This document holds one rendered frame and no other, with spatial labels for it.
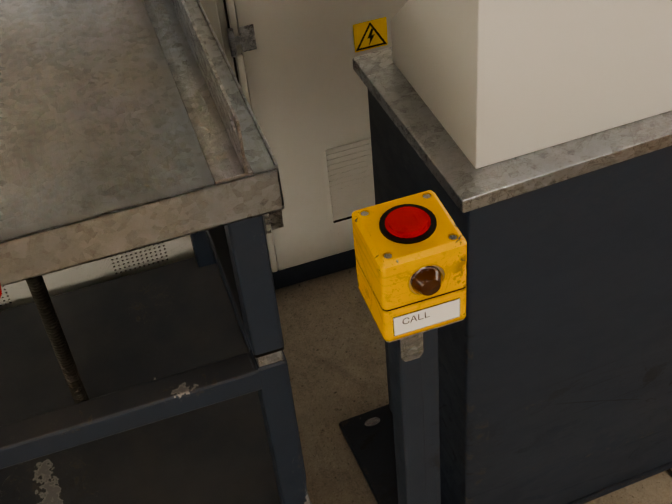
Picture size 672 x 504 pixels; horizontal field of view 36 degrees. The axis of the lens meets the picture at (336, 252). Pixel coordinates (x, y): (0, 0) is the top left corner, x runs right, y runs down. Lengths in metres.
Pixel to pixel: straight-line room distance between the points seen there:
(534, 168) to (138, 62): 0.48
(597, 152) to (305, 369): 0.92
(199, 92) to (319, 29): 0.63
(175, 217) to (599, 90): 0.50
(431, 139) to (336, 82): 0.63
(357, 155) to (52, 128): 0.89
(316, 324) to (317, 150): 0.36
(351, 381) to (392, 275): 1.09
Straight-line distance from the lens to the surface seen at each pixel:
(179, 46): 1.28
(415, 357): 1.00
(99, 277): 2.02
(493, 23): 1.10
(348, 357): 2.00
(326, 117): 1.89
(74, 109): 1.21
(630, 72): 1.24
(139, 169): 1.10
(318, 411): 1.92
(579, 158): 1.22
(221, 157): 1.09
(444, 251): 0.89
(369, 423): 1.87
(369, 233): 0.90
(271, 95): 1.83
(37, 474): 1.73
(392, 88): 1.33
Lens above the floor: 1.50
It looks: 43 degrees down
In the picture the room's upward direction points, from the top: 6 degrees counter-clockwise
